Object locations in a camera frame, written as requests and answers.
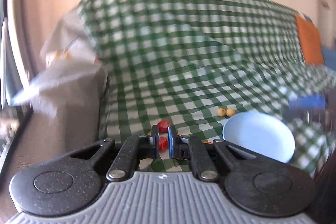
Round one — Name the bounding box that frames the red fruit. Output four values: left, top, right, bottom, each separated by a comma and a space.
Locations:
157, 120, 170, 134
158, 136, 169, 152

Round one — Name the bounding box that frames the tan round fruit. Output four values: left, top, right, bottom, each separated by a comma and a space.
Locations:
217, 107, 226, 117
226, 108, 236, 117

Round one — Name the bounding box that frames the blue cushion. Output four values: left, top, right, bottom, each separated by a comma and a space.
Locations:
322, 46, 336, 71

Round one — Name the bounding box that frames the light blue plate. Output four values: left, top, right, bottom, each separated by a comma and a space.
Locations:
222, 111, 295, 163

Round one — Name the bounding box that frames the orange cushion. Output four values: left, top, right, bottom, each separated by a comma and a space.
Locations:
295, 14, 325, 65

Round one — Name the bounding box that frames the green white checkered cloth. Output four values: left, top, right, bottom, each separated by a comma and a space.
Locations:
76, 0, 336, 177

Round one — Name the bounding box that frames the white patterned pillow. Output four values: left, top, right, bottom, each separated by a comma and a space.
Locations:
40, 9, 101, 68

